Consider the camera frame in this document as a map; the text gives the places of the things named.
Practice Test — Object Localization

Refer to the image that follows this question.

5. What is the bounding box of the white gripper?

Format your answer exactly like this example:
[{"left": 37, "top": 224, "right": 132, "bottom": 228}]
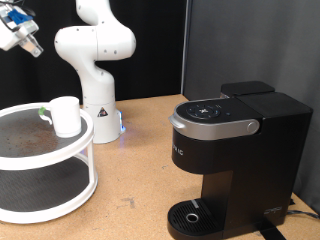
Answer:
[{"left": 0, "top": 21, "right": 44, "bottom": 58}]

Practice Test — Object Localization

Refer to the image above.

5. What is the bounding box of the white mug with green tape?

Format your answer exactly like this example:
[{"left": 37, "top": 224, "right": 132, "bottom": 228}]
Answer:
[{"left": 38, "top": 95, "right": 83, "bottom": 138}]

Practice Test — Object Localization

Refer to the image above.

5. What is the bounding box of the silver Keurig lid handle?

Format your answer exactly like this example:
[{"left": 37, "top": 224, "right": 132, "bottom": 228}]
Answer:
[{"left": 168, "top": 99, "right": 261, "bottom": 141}]

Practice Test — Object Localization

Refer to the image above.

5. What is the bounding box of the black Keurig coffee machine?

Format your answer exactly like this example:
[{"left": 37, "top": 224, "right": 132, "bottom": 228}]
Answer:
[{"left": 168, "top": 80, "right": 314, "bottom": 240}]

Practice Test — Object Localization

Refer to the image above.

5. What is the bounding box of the white two-tier turntable stand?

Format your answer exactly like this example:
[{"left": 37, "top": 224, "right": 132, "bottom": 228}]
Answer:
[{"left": 0, "top": 102, "right": 99, "bottom": 224}]

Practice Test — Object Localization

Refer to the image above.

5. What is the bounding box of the black drip tray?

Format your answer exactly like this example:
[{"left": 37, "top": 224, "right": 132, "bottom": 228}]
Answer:
[{"left": 167, "top": 198, "right": 228, "bottom": 240}]

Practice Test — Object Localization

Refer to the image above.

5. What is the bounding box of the black tape strip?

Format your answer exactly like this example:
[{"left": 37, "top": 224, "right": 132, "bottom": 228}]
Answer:
[{"left": 256, "top": 221, "right": 288, "bottom": 240}]

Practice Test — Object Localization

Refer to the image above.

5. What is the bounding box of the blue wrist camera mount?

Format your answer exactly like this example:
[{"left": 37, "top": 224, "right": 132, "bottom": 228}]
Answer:
[{"left": 0, "top": 3, "right": 34, "bottom": 33}]

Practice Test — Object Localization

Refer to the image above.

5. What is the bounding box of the braided power cable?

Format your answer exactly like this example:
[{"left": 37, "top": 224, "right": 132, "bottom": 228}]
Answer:
[{"left": 287, "top": 209, "right": 320, "bottom": 221}]

